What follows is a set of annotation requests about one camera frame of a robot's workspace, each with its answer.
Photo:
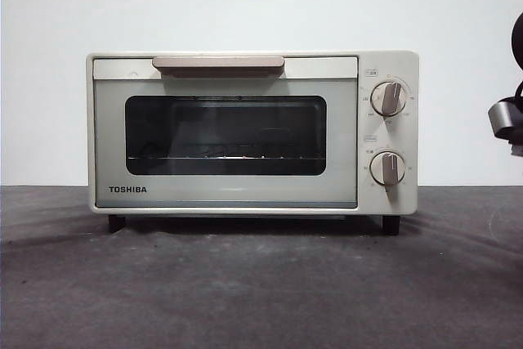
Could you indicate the white Toshiba toaster oven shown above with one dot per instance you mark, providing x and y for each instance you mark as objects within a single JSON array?
[{"x": 229, "y": 71}]

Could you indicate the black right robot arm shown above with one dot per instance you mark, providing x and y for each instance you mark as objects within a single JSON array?
[{"x": 519, "y": 38}]

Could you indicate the beige oven timer knob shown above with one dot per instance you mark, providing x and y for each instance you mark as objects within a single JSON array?
[{"x": 387, "y": 168}]

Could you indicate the beige oven temperature knob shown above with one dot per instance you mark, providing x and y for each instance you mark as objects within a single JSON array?
[{"x": 388, "y": 98}]

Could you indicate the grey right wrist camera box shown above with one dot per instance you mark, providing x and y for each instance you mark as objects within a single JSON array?
[{"x": 500, "y": 119}]

